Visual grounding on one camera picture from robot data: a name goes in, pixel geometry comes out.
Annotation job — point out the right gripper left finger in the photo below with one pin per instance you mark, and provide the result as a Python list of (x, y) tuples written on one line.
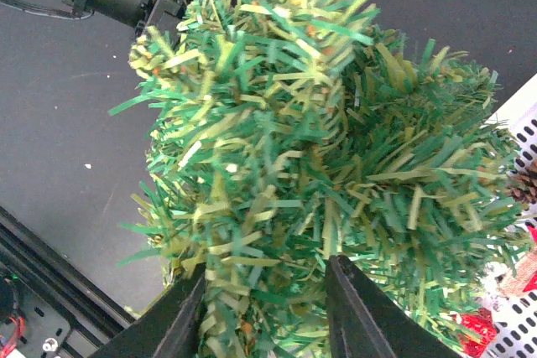
[(168, 329)]

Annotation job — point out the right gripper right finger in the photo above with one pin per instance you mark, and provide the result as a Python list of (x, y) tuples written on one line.
[(364, 322)]

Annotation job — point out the small green christmas tree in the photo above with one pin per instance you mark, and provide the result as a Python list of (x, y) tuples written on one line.
[(291, 131)]

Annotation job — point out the brown pine cone ornament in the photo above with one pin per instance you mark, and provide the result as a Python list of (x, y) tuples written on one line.
[(522, 185)]

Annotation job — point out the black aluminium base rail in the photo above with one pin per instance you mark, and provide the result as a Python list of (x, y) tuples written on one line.
[(49, 308)]

